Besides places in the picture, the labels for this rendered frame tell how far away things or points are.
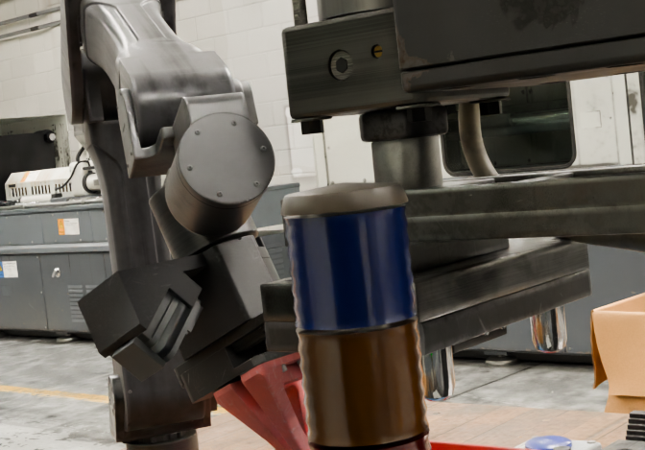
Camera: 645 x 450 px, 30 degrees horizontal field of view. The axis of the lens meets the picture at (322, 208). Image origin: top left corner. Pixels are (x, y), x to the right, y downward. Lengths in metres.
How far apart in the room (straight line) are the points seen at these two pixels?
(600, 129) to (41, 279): 4.63
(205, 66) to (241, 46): 9.17
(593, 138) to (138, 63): 5.00
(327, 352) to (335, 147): 6.34
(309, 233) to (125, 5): 0.62
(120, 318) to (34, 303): 8.37
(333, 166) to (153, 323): 6.03
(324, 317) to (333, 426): 0.03
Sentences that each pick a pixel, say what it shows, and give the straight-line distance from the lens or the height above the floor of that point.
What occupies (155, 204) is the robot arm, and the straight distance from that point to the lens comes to 0.78.
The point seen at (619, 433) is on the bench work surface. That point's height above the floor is 0.90.
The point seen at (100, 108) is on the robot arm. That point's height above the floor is 1.26.
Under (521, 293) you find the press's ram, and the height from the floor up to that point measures 1.12.
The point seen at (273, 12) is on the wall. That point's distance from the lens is 9.71.
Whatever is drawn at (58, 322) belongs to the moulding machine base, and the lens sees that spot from 8.85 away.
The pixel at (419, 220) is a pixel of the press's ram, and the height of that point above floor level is 1.17.
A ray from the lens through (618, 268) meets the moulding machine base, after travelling 5.73.
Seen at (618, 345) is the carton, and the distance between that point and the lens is 3.09.
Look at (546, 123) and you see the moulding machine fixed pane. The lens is 5.88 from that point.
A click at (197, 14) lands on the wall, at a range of 10.36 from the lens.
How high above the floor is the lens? 1.21
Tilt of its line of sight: 3 degrees down
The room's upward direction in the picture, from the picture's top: 6 degrees counter-clockwise
